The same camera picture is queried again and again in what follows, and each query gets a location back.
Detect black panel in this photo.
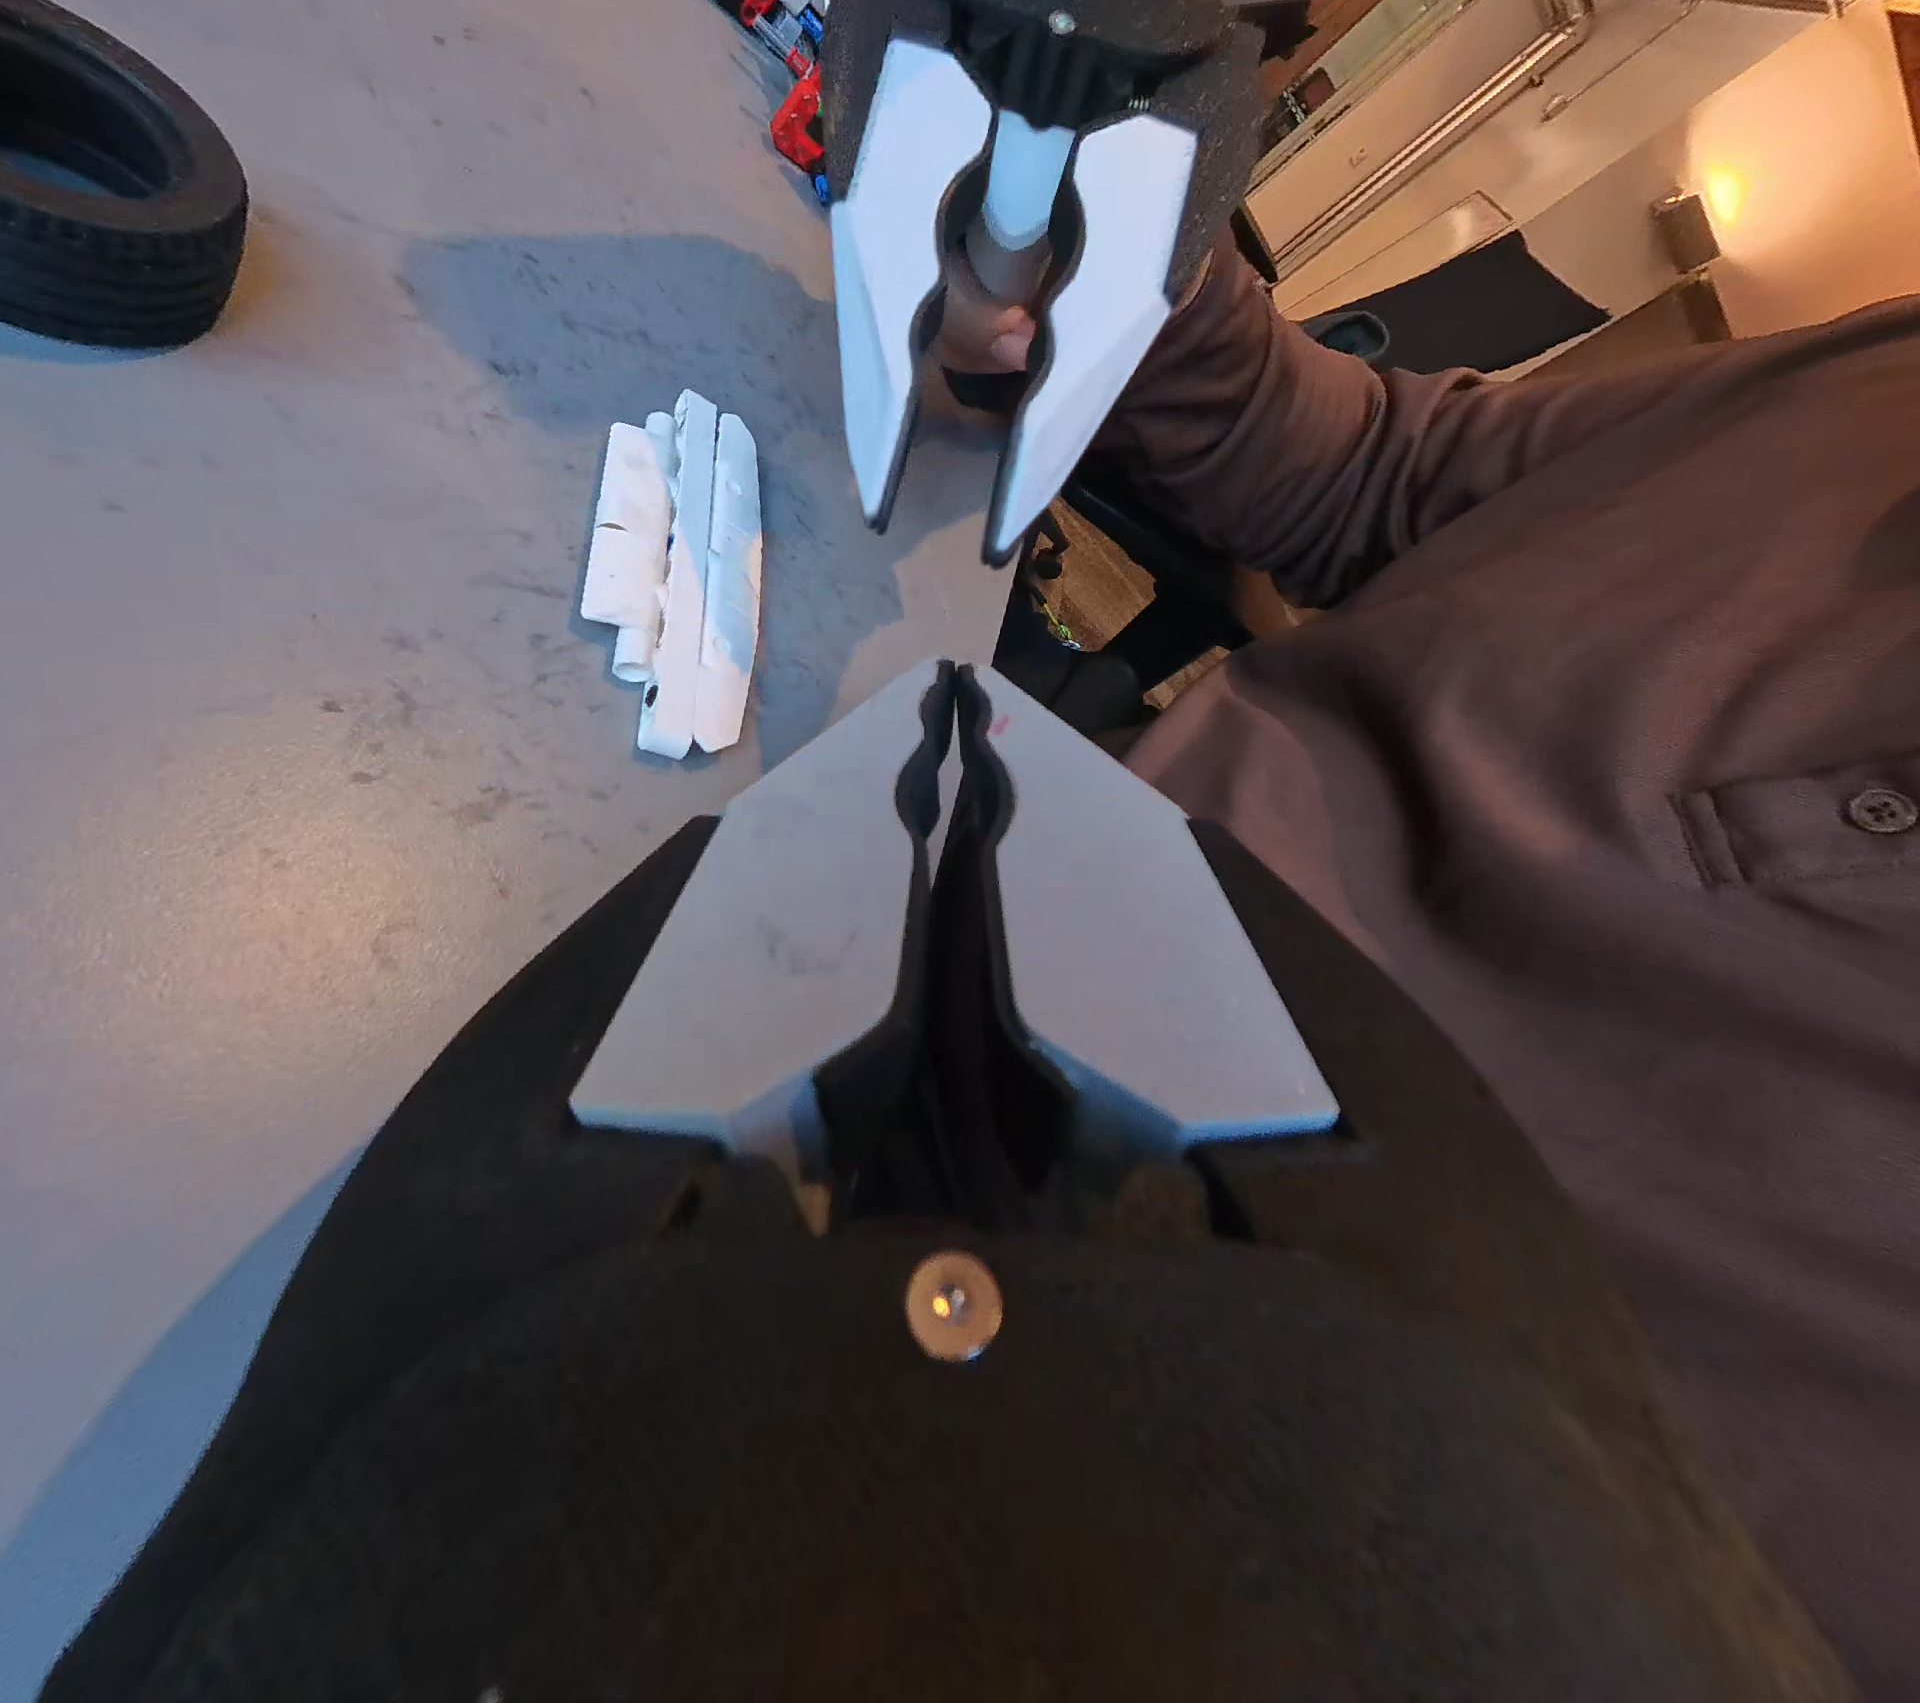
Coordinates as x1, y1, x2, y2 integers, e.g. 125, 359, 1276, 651
1297, 231, 1614, 381

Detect white curved toy beam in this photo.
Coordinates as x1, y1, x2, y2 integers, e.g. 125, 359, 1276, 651
690, 411, 769, 757

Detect wall lamp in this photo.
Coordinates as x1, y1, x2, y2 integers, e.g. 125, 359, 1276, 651
1651, 181, 1751, 273

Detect white hinged brick assembly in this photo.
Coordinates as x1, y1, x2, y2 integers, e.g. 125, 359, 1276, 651
577, 389, 723, 765

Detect person's right hand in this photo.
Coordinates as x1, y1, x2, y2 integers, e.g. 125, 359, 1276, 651
932, 279, 1045, 381

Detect black toy tyre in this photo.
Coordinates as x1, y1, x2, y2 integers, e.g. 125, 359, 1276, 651
0, 0, 252, 353

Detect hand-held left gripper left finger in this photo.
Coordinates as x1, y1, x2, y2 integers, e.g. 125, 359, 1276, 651
566, 661, 962, 1232

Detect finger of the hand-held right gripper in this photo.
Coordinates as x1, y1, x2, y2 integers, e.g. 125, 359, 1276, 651
829, 39, 1001, 537
981, 115, 1202, 573

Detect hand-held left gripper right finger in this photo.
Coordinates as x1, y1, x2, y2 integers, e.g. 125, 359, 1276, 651
960, 661, 1345, 1158

